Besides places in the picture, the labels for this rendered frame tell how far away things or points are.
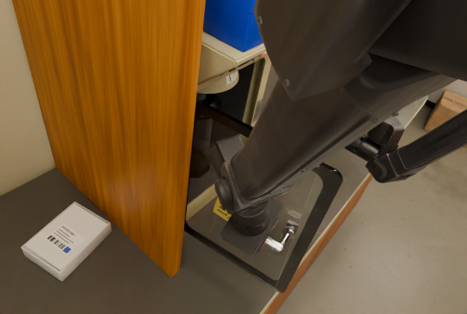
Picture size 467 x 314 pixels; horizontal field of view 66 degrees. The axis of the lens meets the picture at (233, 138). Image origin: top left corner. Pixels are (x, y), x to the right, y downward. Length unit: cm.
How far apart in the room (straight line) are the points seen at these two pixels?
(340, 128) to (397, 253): 228
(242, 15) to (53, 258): 68
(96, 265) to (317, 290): 138
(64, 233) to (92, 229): 6
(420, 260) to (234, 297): 173
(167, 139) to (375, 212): 211
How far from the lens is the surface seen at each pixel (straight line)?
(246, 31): 54
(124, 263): 95
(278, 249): 68
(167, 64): 51
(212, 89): 79
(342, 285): 217
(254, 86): 94
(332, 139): 20
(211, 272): 94
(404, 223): 263
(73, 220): 99
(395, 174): 89
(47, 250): 96
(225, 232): 61
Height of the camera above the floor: 177
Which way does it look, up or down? 41 degrees down
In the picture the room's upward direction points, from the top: 11 degrees clockwise
